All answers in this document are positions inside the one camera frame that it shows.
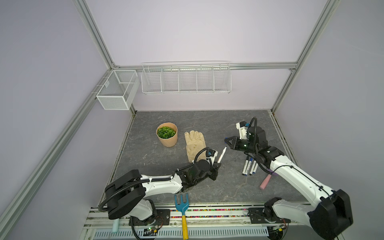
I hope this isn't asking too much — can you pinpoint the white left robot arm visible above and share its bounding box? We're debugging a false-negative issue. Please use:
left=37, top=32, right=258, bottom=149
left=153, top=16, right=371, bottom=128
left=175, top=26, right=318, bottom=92
left=98, top=160, right=222, bottom=222

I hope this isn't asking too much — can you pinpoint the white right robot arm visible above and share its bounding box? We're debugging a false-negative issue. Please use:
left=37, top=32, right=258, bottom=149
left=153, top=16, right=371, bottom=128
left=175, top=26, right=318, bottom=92
left=225, top=124, right=354, bottom=240

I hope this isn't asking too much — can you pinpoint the teal yellow garden fork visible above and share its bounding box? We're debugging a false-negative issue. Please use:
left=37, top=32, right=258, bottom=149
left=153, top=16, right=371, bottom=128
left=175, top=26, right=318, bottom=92
left=175, top=193, right=189, bottom=240

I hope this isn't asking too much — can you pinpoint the beige work glove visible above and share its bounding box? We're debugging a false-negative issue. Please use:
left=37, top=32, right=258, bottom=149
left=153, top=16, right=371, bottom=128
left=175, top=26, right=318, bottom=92
left=185, top=131, right=206, bottom=163

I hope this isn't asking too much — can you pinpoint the tan pot with green plant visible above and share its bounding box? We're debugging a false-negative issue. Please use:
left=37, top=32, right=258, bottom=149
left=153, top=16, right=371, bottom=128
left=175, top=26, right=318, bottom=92
left=156, top=123, right=178, bottom=148

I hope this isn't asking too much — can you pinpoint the small white mesh basket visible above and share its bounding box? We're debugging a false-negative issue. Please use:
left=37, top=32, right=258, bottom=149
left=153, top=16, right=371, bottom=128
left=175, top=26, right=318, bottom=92
left=97, top=70, right=140, bottom=111

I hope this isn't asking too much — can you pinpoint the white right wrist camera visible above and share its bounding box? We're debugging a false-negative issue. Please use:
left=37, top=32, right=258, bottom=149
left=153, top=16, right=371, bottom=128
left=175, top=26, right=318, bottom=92
left=236, top=121, right=249, bottom=140

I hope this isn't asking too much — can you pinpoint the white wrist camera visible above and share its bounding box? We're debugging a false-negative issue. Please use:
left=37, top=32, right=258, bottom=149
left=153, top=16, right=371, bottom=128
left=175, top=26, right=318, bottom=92
left=236, top=121, right=249, bottom=140
left=206, top=148, right=218, bottom=165

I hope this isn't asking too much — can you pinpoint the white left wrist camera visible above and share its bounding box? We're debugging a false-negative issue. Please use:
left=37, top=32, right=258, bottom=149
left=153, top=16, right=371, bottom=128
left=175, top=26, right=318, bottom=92
left=206, top=148, right=218, bottom=165

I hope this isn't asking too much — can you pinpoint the black corrugated right cable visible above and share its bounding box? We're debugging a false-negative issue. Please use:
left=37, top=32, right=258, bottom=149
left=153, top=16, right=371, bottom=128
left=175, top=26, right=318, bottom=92
left=248, top=116, right=272, bottom=175

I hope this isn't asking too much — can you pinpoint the long white wire basket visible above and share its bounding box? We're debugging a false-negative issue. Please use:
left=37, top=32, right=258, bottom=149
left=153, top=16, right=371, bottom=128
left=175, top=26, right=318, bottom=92
left=142, top=61, right=232, bottom=94

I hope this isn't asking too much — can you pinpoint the light teal tool handle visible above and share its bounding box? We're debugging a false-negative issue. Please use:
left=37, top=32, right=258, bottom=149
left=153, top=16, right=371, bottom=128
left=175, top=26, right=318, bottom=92
left=112, top=219, right=120, bottom=233

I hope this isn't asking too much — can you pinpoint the aluminium cage frame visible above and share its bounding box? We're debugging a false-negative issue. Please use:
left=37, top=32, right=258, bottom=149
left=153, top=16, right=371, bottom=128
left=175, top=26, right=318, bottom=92
left=1, top=1, right=340, bottom=240

